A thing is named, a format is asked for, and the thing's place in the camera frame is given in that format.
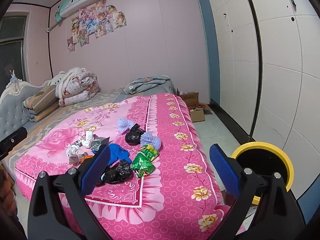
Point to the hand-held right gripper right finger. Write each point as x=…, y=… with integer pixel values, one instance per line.
x=222, y=165

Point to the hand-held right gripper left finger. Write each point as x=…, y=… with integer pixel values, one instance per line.
x=96, y=167

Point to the large black plastic bag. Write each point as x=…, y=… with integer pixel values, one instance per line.
x=117, y=171

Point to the silver foil wrapper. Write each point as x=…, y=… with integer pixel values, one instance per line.
x=97, y=145

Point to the white and orange drink pouch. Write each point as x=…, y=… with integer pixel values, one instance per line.
x=73, y=152

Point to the blue cloth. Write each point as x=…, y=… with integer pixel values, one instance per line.
x=120, y=153

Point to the white cloth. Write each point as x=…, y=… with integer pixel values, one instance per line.
x=87, y=140

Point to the yellow rimmed bin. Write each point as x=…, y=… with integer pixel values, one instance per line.
x=250, y=146

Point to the black bin liner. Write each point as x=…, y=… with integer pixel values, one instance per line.
x=262, y=160

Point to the green snack packet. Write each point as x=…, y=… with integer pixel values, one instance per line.
x=150, y=152
x=142, y=166

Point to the small black plastic bag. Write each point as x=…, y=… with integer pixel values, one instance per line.
x=133, y=137

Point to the purple yarn pom-pom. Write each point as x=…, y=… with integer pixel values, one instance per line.
x=151, y=140
x=123, y=125

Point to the person's left hand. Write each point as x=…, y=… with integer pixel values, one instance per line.
x=6, y=192

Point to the grey tufted headboard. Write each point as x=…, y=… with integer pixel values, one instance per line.
x=12, y=110

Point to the striped folded quilt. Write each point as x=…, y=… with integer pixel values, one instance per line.
x=42, y=102

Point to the low open cardboard box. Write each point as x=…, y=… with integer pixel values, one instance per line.
x=197, y=116

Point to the pink floral blanket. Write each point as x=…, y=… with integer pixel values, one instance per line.
x=175, y=192

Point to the pile of colourful packets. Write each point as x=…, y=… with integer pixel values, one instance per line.
x=198, y=107

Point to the cardboard box with raised flaps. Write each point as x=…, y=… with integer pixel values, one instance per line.
x=190, y=100

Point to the white plush toy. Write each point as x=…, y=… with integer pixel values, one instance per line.
x=58, y=78

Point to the plain grey bed sheet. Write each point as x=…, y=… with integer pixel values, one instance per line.
x=130, y=95

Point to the floral folded quilt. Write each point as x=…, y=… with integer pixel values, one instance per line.
x=77, y=90

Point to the dark window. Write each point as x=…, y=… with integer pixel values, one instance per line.
x=12, y=55

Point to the grey floral blanket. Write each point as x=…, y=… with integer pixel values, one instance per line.
x=150, y=83

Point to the white and blue wardrobe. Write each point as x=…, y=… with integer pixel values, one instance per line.
x=275, y=80

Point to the grey air conditioner pipe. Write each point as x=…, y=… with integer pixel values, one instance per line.
x=53, y=26

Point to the air conditioner with teal cover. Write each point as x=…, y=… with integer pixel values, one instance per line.
x=80, y=1

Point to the cluster of wall posters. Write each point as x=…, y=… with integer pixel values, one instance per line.
x=100, y=20

